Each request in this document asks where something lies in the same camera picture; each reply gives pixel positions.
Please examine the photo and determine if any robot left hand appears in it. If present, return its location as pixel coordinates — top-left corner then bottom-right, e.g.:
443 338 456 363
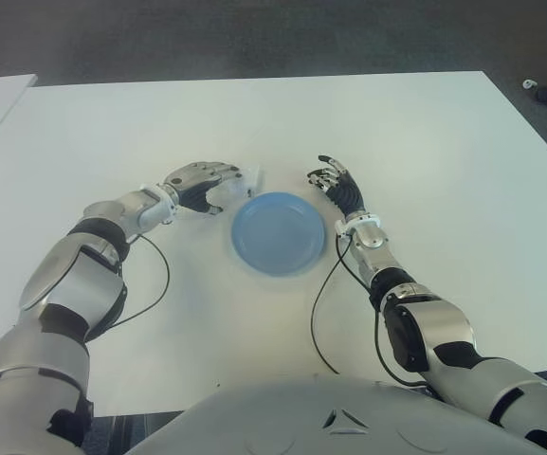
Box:
161 160 246 217

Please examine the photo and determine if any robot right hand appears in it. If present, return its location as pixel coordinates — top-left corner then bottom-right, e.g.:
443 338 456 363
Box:
305 154 368 217

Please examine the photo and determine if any blue plastic plate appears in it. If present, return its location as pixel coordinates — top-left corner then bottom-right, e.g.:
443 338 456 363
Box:
230 191 328 278

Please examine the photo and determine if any grey robot torso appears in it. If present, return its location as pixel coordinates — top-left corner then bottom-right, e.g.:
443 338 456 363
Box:
125 373 542 455

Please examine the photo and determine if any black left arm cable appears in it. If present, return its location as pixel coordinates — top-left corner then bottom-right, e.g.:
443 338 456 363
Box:
90 231 171 342

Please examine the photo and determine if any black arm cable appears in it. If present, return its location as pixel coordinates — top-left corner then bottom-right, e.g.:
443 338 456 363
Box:
309 234 430 388
90 231 171 342

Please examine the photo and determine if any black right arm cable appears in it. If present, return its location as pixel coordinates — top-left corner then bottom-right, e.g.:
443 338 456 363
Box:
309 234 430 388

